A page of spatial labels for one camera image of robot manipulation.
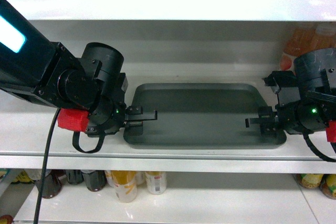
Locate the yellow white drink bottle front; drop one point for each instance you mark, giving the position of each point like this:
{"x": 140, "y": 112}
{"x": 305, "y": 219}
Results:
{"x": 125, "y": 185}

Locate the white metal store shelf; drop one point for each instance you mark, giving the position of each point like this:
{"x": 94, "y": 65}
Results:
{"x": 218, "y": 41}

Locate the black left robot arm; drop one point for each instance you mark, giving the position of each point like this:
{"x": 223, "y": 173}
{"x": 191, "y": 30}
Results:
{"x": 89, "y": 91}

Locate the red block left wrist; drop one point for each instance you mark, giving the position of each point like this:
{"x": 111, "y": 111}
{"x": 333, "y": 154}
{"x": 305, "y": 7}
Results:
{"x": 73, "y": 119}

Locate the dark tea bottle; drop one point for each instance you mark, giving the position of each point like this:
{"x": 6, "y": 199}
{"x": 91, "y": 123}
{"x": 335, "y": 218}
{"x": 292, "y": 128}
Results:
{"x": 52, "y": 185}
{"x": 95, "y": 179}

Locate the dark tea bottle left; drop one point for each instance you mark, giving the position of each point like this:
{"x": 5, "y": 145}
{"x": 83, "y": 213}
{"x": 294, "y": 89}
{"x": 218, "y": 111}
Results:
{"x": 52, "y": 185}

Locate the grey rectangular serving tray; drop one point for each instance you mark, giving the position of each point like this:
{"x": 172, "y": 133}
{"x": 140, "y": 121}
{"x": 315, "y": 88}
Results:
{"x": 200, "y": 115}

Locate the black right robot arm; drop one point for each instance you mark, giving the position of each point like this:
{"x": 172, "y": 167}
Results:
{"x": 306, "y": 96}

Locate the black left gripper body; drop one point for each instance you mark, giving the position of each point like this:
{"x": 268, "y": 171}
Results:
{"x": 109, "y": 114}

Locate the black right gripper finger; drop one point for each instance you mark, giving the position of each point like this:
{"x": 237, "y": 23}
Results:
{"x": 266, "y": 115}
{"x": 268, "y": 129}

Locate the peach juice bottle middle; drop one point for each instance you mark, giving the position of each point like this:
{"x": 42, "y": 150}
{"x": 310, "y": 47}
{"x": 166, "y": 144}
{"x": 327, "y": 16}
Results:
{"x": 324, "y": 36}

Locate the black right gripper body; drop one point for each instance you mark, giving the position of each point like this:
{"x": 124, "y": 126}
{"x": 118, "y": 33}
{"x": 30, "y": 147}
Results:
{"x": 296, "y": 114}

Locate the white drink bottle red label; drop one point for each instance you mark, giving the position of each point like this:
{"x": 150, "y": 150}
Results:
{"x": 156, "y": 182}

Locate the dark tea bottle right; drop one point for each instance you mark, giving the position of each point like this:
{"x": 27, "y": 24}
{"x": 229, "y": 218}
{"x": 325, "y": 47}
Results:
{"x": 95, "y": 179}

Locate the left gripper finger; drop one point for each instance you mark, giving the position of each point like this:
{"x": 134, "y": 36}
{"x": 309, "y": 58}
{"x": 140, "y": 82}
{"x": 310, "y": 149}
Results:
{"x": 133, "y": 125}
{"x": 135, "y": 113}

